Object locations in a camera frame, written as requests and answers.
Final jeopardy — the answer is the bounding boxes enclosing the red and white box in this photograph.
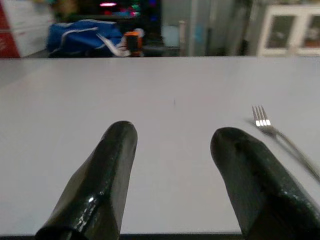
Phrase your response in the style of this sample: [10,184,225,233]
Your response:
[0,0,55,59]

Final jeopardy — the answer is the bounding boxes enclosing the dark shelf with coloured lights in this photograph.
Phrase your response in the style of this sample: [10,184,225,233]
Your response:
[53,0,162,33]

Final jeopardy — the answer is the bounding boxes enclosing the blue fabric bag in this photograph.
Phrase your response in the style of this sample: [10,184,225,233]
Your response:
[46,19,126,58]

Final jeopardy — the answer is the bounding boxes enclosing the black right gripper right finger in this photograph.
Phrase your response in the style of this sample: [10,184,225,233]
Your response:
[210,127,320,240]

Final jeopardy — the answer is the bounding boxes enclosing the orange and black device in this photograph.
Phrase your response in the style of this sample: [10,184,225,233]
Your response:
[123,30,144,57]

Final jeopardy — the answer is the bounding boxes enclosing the grey metal locker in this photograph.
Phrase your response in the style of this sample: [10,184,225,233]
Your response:
[161,0,251,57]

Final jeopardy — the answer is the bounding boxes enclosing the silver metal fork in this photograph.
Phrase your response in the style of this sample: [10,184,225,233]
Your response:
[246,104,320,185]

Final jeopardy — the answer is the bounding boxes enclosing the white glass-door cabinet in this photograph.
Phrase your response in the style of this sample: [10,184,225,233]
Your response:
[257,4,320,57]

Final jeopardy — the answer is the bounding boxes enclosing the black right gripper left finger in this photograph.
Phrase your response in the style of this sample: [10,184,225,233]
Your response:
[34,120,139,240]

